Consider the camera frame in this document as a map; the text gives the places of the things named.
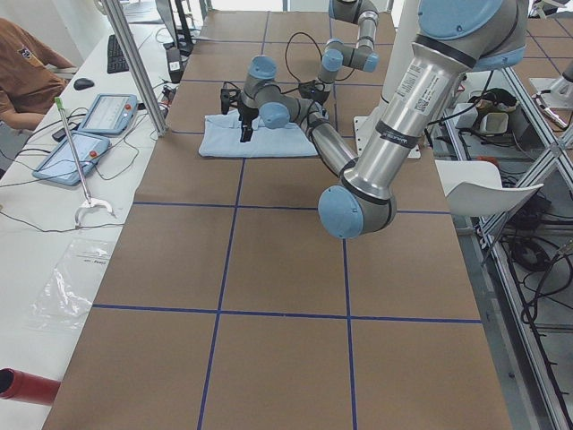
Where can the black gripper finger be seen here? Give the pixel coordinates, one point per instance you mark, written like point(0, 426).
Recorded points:
point(246, 132)

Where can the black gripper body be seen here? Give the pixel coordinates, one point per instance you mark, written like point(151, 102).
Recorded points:
point(245, 117)
point(320, 90)

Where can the light blue button-up shirt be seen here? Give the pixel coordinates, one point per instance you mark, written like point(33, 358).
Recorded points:
point(223, 132)

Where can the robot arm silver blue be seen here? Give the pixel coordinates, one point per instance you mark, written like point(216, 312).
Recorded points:
point(453, 38)
point(340, 60)

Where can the upper blue teach pendant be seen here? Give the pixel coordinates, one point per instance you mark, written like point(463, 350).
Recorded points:
point(109, 114)

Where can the blue teach pendant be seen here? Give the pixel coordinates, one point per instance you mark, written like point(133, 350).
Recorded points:
point(109, 114)
point(59, 166)

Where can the black keyboard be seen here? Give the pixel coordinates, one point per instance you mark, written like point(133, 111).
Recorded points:
point(116, 61)

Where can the black computer mouse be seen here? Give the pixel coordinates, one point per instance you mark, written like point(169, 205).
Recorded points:
point(83, 84)

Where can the reacher grabber stick tool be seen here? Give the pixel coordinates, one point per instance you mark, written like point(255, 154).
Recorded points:
point(90, 201)

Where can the brown paper table cover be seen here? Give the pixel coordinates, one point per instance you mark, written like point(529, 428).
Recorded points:
point(227, 305)

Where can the white plastic chair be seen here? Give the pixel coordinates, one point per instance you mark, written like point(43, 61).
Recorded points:
point(474, 188)

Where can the lower blue teach pendant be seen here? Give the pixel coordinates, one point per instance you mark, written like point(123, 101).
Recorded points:
point(59, 166)

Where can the person in brown shirt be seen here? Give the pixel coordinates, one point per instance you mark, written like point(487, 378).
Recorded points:
point(28, 84)

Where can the clear plastic bag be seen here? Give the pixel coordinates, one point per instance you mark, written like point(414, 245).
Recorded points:
point(64, 302)

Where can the red cylinder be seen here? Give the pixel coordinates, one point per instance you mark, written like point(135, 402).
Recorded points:
point(24, 387)

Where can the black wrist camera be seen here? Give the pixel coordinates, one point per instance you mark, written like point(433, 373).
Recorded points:
point(229, 97)
point(306, 89)

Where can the aluminium frame post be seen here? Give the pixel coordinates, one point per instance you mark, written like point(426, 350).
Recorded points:
point(121, 28)

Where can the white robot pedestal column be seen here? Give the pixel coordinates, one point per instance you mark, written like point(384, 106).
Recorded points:
point(400, 58)

